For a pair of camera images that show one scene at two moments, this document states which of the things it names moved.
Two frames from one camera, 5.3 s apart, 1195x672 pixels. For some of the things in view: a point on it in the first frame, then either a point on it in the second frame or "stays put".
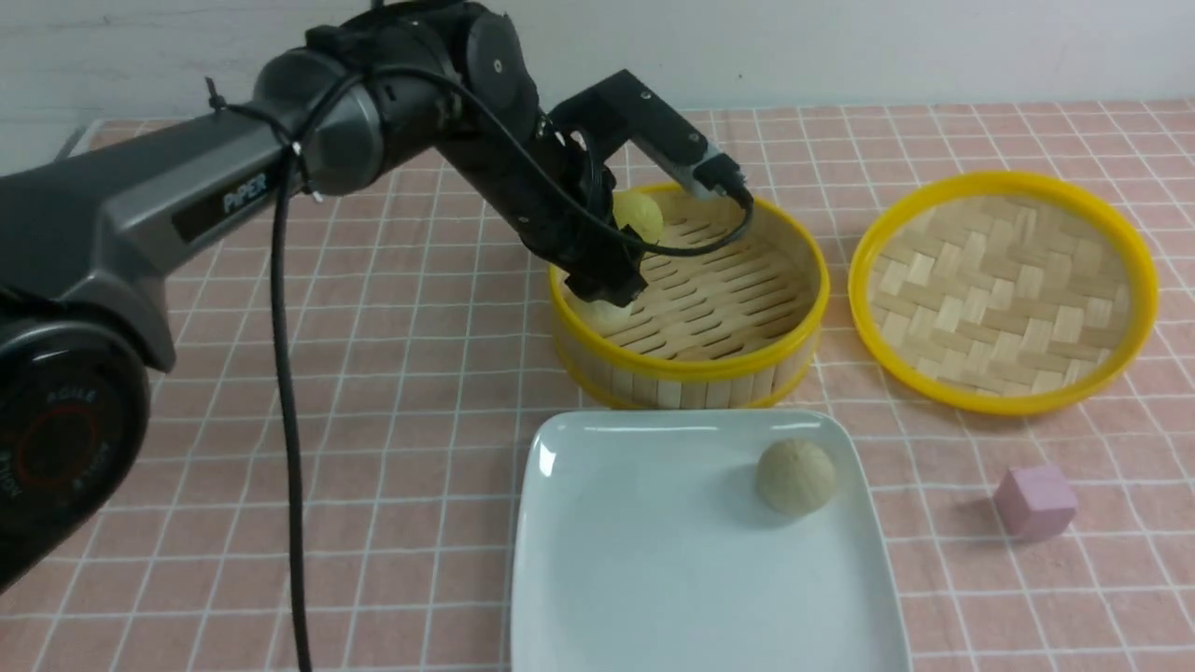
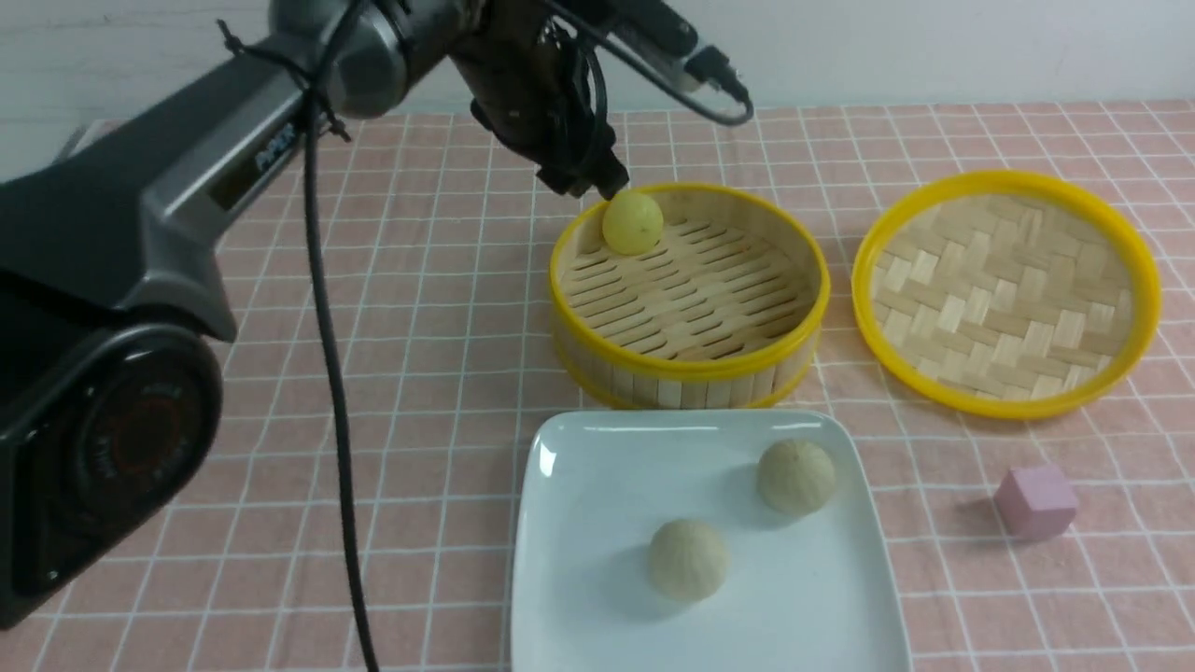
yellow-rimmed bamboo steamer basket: (733, 327) stays put
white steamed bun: (603, 318) to (687, 561)
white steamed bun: (795, 477) stays put
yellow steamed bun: (639, 213) stays put
